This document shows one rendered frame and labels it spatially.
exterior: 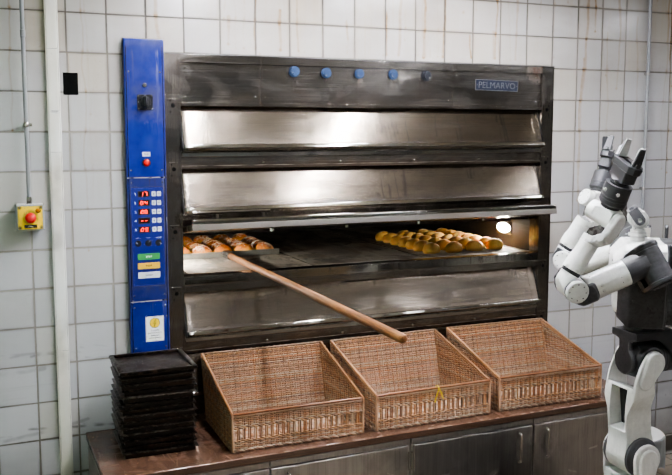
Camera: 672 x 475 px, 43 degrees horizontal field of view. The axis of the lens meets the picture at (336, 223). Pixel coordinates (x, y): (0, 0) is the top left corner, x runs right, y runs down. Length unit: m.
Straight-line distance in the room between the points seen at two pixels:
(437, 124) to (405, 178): 0.30
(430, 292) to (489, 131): 0.82
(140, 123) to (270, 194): 0.63
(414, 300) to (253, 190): 0.95
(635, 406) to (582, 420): 0.81
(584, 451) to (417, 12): 2.12
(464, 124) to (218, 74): 1.21
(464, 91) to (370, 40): 0.55
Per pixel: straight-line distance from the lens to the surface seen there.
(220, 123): 3.61
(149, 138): 3.50
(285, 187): 3.70
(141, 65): 3.51
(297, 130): 3.71
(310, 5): 3.77
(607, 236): 2.86
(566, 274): 2.89
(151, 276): 3.55
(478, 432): 3.72
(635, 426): 3.30
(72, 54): 3.50
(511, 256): 4.29
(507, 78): 4.25
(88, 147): 3.50
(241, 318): 3.70
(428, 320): 4.10
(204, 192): 3.59
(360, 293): 3.92
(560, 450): 4.01
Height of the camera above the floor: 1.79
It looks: 6 degrees down
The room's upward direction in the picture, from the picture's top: straight up
